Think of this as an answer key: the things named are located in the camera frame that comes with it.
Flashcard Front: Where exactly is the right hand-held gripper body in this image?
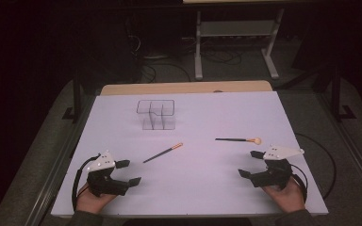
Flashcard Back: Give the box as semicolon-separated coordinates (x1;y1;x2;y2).
249;144;305;191

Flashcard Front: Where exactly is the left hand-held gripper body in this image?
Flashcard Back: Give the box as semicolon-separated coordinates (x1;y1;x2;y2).
86;149;132;198

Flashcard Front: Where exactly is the round-headed makeup brush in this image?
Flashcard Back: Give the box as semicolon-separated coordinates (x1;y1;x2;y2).
214;137;262;146

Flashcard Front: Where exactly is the slim brush with orange ferrule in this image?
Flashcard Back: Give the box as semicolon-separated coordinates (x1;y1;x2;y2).
142;142;184;164

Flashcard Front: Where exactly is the clear acrylic organizer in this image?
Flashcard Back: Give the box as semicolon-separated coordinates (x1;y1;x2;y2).
136;99;176;131

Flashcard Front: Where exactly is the person's left hand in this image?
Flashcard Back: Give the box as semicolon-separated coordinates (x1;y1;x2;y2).
75;183;119;215

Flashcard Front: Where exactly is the person's right hand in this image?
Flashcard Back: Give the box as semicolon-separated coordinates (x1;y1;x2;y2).
261;177;306;215

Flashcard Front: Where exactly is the white board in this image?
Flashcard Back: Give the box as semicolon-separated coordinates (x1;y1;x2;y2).
50;90;329;218

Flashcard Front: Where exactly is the wooden table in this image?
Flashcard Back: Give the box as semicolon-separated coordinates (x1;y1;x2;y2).
99;80;273;96

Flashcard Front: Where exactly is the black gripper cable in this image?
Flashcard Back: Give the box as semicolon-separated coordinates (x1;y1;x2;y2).
290;163;309;203
71;153;102;211

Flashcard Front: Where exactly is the aluminium frame rail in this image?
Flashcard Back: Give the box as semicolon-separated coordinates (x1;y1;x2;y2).
315;92;362;202
25;93;97;226

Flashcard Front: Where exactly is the black floor cable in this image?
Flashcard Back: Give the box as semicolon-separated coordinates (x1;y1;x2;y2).
294;132;337;201

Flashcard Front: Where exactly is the black stand post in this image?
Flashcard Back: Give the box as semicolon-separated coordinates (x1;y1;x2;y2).
61;70;84;123
331;62;357;123

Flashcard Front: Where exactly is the tangle of black cables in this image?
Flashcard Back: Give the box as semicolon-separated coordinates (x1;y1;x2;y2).
125;31;192;84

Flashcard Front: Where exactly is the white metal desk frame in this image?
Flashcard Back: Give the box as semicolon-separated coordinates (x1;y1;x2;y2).
193;8;286;81

